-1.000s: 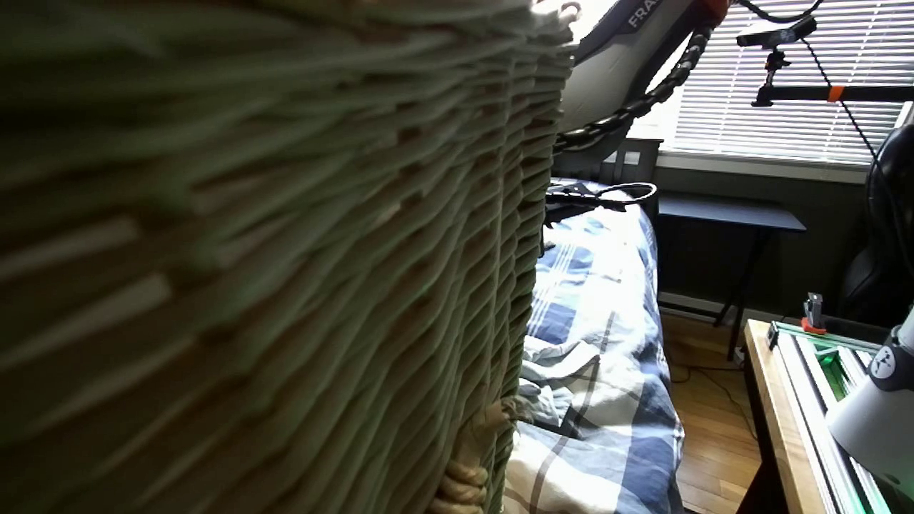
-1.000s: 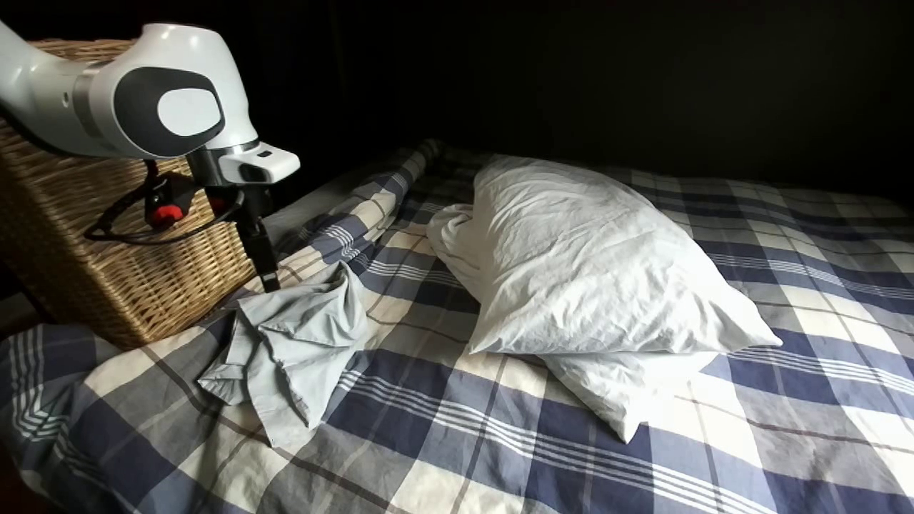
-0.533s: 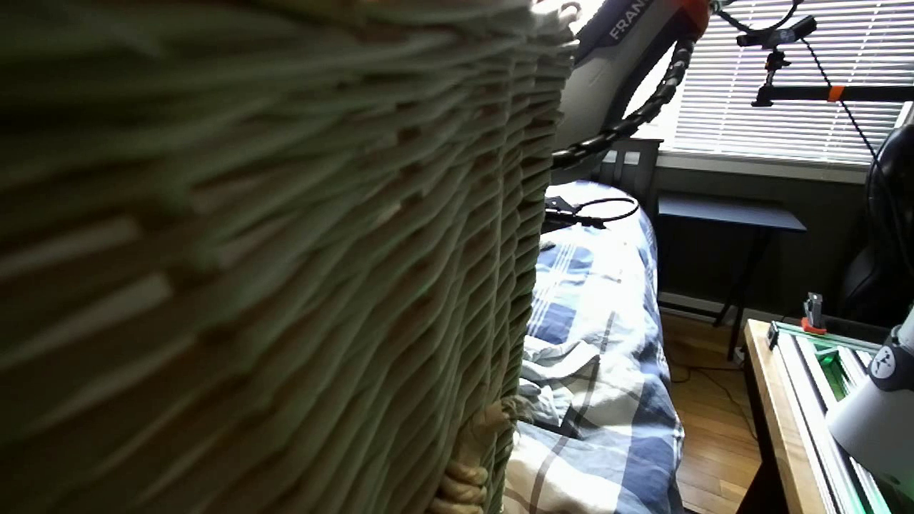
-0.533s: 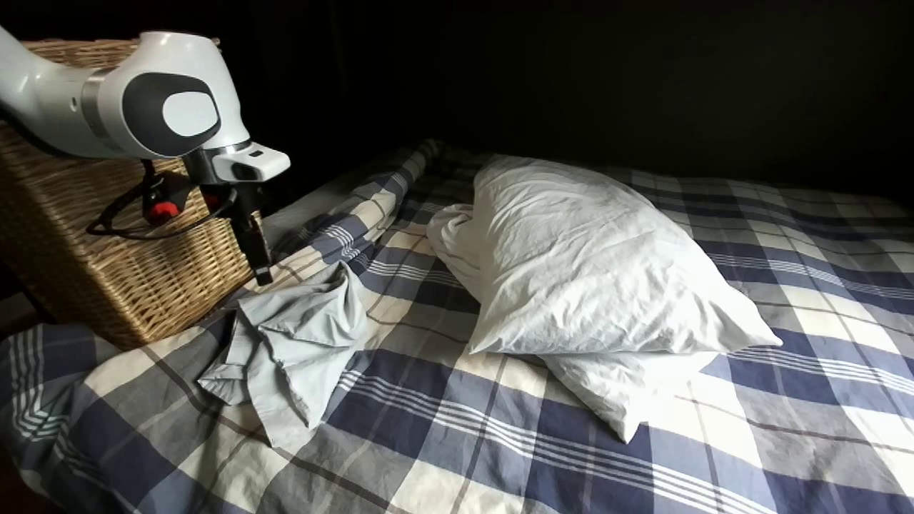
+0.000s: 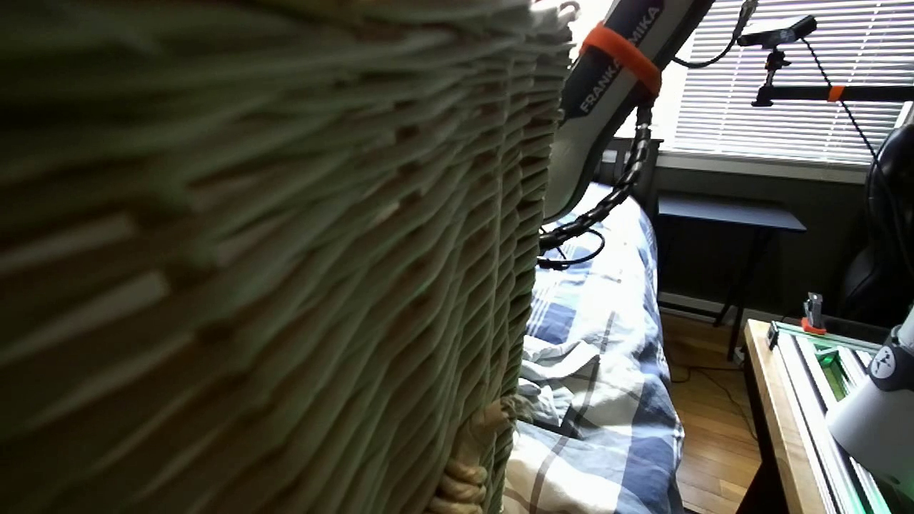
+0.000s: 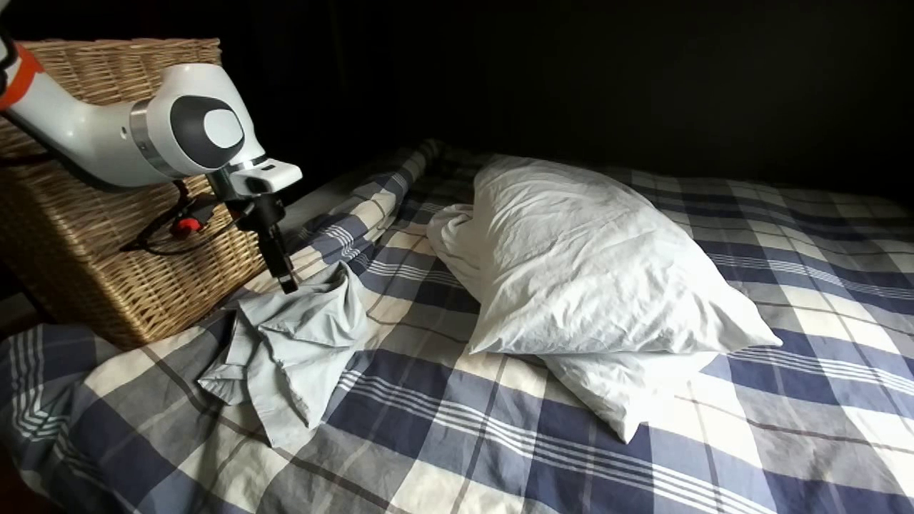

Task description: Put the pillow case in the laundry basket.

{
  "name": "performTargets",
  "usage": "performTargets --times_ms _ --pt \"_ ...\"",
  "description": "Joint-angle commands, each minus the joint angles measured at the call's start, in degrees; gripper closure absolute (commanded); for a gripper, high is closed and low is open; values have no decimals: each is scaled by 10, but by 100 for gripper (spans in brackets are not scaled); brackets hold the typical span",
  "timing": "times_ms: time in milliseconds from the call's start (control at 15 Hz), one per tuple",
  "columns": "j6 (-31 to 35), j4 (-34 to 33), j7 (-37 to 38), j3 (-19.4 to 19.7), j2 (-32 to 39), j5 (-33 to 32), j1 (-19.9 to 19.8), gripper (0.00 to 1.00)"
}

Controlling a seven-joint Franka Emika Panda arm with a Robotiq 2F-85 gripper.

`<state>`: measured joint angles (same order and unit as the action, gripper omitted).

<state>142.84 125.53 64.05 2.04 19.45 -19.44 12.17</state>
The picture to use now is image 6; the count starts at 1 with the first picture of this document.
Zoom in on large white pillow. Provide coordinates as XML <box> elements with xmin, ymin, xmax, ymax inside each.
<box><xmin>427</xmin><ymin>154</ymin><xmax>787</xmax><ymax>361</ymax></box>

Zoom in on light grey pillow case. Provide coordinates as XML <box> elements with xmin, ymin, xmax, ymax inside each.
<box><xmin>195</xmin><ymin>263</ymin><xmax>384</xmax><ymax>454</ymax></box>

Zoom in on black cable red connector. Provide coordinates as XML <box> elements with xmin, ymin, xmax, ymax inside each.
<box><xmin>120</xmin><ymin>181</ymin><xmax>244</xmax><ymax>258</ymax></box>

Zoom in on woven wicker laundry basket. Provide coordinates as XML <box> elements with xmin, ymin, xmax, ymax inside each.
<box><xmin>0</xmin><ymin>38</ymin><xmax>275</xmax><ymax>353</ymax></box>

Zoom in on small white pillow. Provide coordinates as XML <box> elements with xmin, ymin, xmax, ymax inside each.
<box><xmin>541</xmin><ymin>348</ymin><xmax>722</xmax><ymax>445</ymax></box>

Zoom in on grey bed sheet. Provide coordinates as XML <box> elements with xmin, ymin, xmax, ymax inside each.
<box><xmin>280</xmin><ymin>176</ymin><xmax>384</xmax><ymax>237</ymax></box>

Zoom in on blue white plaid duvet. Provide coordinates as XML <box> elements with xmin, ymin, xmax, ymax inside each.
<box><xmin>0</xmin><ymin>138</ymin><xmax>914</xmax><ymax>514</ymax></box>

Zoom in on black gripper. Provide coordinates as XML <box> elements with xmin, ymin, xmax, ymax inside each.
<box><xmin>234</xmin><ymin>191</ymin><xmax>301</xmax><ymax>297</ymax></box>

